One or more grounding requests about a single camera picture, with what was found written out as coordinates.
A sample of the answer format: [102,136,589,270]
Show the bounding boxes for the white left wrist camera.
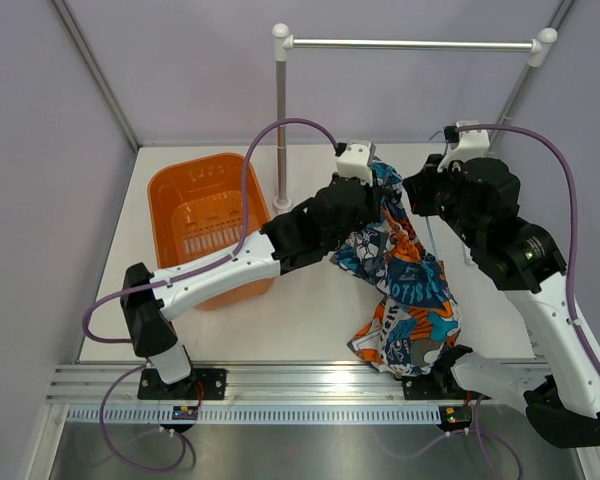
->
[336,139,376,185]

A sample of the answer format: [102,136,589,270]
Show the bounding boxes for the colourful patterned shorts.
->
[330,159,462,378]

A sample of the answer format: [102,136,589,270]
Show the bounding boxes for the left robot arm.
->
[120,175,390,399]

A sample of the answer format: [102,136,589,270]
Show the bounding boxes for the light blue clothes hanger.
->
[425,129,449,262]

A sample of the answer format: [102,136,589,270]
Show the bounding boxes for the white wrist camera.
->
[336,139,376,185]
[438,120,490,172]

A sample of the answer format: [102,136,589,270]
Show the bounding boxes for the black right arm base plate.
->
[400,375,480,401]

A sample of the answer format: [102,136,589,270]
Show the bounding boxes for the orange plastic basket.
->
[147,153,274,319]

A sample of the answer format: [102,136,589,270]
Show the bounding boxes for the white slotted cable duct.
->
[67,403,441,425]

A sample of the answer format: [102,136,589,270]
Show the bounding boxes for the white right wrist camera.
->
[438,120,490,172]

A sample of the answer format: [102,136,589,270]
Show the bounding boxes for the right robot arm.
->
[402,155,600,448]

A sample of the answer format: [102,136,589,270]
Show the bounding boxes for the aluminium mounting rail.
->
[46,362,463,405]

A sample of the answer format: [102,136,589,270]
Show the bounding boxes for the silver clothes rack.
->
[271,22,559,211]

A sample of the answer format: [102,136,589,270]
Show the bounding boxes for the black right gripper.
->
[404,153,484,250]

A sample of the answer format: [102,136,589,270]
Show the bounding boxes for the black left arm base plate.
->
[137,368,227,401]

